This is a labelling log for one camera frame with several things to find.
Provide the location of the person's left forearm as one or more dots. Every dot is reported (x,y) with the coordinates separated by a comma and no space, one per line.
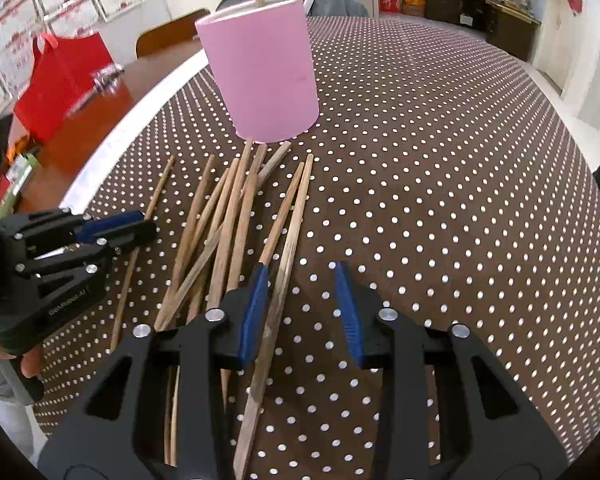
(5,420)

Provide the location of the dark wooden cabinet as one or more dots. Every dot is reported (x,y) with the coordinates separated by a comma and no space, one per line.
(505,30)

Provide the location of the white door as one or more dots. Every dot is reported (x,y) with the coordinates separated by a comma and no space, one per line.
(555,45)

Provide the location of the pink cup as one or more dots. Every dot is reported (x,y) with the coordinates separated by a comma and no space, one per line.
(265,70)

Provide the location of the grey jacket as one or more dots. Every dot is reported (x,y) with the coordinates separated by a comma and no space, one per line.
(340,0)

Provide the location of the green box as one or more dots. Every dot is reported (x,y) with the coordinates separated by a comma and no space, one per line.
(22,175)

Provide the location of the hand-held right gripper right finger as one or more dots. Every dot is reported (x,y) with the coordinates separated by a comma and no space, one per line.
(347,310)

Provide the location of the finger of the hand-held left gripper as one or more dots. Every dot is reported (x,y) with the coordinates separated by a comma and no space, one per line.
(110,225)
(135,237)

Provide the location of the person's left hand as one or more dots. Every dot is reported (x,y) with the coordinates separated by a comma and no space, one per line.
(30,362)

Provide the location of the brown polka dot tablecloth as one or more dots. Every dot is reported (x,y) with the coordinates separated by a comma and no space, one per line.
(430,160)

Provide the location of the clear bag of metal parts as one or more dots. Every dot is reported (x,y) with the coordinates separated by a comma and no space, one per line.
(106,80)

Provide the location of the red cardboard box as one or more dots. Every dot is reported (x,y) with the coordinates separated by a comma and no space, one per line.
(390,4)

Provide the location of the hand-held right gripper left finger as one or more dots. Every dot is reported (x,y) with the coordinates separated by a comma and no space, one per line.
(252,310)

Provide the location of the brown wooden chair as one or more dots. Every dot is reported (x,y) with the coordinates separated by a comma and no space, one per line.
(170,35)

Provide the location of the red gift bag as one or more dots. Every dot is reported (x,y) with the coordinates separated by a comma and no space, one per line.
(60,85)

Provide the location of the bunch of wooden chopsticks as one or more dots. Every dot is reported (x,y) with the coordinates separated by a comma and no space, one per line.
(244,210)

